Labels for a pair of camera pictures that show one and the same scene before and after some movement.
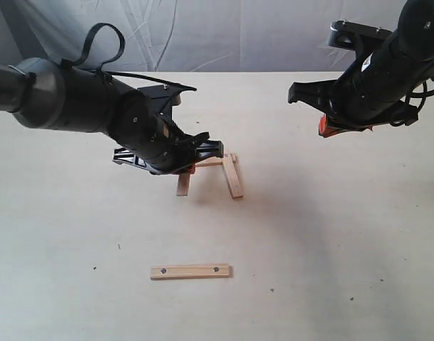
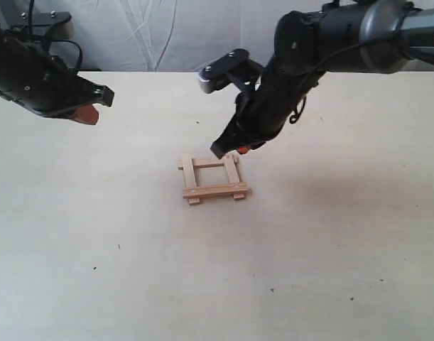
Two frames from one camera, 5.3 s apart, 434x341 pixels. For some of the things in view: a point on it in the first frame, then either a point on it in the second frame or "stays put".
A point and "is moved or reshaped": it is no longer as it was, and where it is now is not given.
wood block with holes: [177, 272] to [214, 190]
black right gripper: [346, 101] to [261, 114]
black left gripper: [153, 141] to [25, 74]
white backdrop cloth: [188, 35] stays put
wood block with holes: [232, 168] stays put
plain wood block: [182, 186] is moved or reshaped
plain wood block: [211, 161] stays put
